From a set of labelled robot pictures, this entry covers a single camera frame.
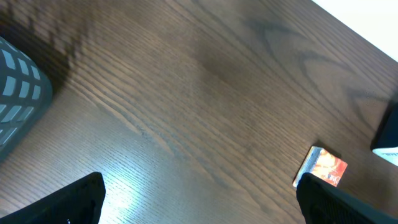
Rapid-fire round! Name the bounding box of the grey plastic mesh basket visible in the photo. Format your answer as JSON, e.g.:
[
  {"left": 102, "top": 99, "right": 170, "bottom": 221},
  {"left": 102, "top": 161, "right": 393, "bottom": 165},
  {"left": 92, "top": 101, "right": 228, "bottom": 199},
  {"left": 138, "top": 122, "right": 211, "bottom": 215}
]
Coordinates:
[{"left": 1, "top": 38, "right": 53, "bottom": 161}]

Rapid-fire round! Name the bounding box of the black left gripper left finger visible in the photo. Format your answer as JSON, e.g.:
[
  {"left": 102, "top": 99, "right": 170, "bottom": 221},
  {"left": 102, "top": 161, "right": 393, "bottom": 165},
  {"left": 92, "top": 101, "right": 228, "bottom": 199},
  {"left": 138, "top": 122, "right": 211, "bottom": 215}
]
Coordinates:
[{"left": 1, "top": 172, "right": 106, "bottom": 224}]

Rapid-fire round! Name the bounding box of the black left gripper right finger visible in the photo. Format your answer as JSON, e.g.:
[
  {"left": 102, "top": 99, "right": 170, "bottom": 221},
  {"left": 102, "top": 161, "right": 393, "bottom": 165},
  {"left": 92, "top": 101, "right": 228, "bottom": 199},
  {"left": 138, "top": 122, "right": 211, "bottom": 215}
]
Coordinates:
[{"left": 296, "top": 173, "right": 397, "bottom": 224}]

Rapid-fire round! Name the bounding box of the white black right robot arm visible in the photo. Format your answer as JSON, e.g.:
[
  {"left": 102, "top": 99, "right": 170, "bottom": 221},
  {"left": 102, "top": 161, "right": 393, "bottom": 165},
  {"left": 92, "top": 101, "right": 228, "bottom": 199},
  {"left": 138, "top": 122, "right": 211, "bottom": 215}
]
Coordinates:
[{"left": 371, "top": 103, "right": 397, "bottom": 166}]

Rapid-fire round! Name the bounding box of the small orange box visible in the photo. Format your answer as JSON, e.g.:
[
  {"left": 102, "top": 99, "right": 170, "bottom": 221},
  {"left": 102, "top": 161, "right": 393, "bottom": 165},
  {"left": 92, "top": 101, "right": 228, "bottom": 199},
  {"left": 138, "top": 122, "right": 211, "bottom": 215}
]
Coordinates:
[{"left": 292, "top": 146, "right": 348, "bottom": 188}]

